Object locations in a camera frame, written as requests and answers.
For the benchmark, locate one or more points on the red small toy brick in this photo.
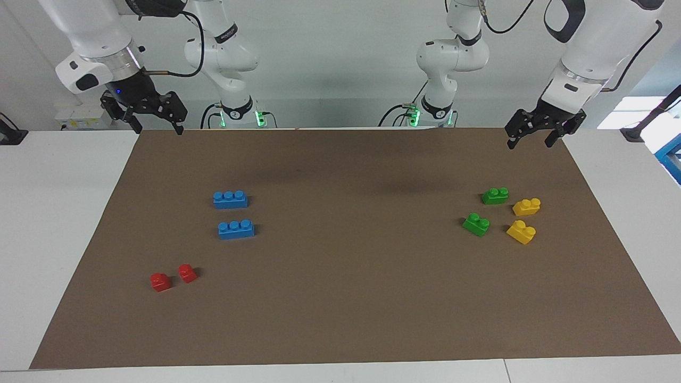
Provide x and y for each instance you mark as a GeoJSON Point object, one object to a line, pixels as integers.
{"type": "Point", "coordinates": [187, 274]}
{"type": "Point", "coordinates": [159, 283]}

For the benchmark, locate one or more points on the green two-stud toy brick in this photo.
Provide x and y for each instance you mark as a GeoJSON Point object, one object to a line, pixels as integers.
{"type": "Point", "coordinates": [476, 225]}
{"type": "Point", "coordinates": [493, 197]}

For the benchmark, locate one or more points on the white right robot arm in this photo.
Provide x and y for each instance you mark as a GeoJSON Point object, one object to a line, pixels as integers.
{"type": "Point", "coordinates": [96, 32]}

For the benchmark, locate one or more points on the blue frame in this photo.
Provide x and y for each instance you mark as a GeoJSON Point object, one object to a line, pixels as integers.
{"type": "Point", "coordinates": [671, 157]}

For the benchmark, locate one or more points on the blue three-stud toy brick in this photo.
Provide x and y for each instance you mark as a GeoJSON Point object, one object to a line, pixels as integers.
{"type": "Point", "coordinates": [230, 201]}
{"type": "Point", "coordinates": [237, 231]}

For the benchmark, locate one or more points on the brown table mat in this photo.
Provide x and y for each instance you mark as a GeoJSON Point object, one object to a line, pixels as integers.
{"type": "Point", "coordinates": [346, 292]}

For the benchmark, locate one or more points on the yellow two-stud toy brick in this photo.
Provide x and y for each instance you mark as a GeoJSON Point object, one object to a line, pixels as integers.
{"type": "Point", "coordinates": [525, 208]}
{"type": "Point", "coordinates": [520, 233]}

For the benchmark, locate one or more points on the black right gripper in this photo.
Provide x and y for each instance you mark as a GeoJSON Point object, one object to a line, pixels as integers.
{"type": "Point", "coordinates": [135, 90]}

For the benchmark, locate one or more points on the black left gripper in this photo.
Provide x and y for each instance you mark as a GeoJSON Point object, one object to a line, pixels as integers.
{"type": "Point", "coordinates": [556, 117]}

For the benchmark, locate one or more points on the black table clamp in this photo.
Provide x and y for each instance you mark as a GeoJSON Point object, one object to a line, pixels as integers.
{"type": "Point", "coordinates": [11, 135]}

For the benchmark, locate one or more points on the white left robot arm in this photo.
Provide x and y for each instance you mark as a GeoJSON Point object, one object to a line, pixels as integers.
{"type": "Point", "coordinates": [601, 37]}

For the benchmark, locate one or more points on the white power socket box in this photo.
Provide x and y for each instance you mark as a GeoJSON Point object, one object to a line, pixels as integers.
{"type": "Point", "coordinates": [80, 116]}

